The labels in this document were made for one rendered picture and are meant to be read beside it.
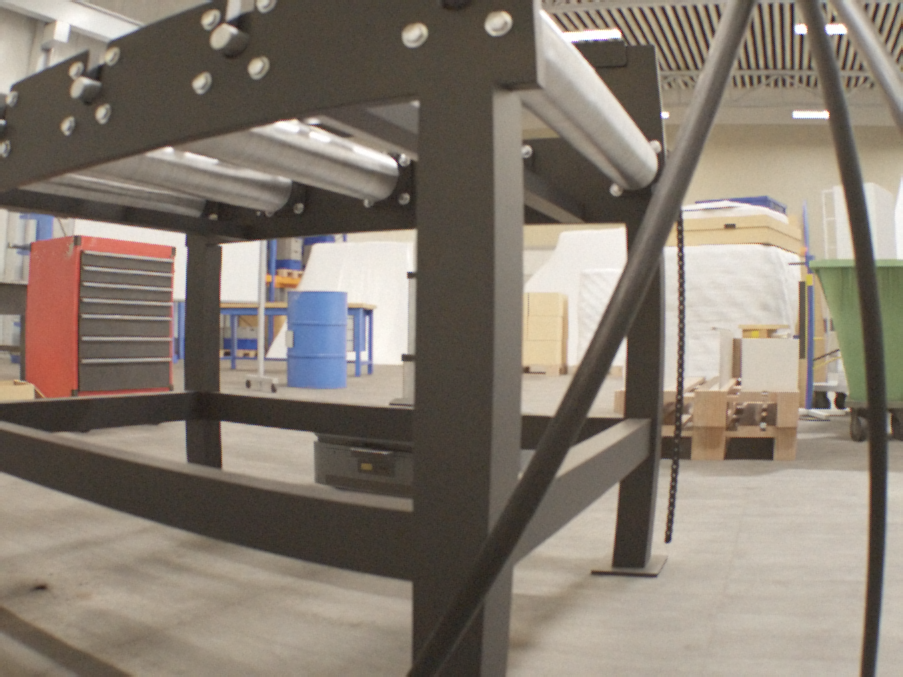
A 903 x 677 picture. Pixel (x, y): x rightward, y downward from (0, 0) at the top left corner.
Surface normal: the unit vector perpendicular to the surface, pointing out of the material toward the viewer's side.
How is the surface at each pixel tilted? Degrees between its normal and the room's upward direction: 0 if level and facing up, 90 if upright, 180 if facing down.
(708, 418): 90
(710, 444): 90
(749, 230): 90
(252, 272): 90
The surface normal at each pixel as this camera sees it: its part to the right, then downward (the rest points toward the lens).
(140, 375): 0.90, 0.00
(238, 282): 0.63, 0.00
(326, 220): -0.44, -0.01
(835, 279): -0.56, 0.17
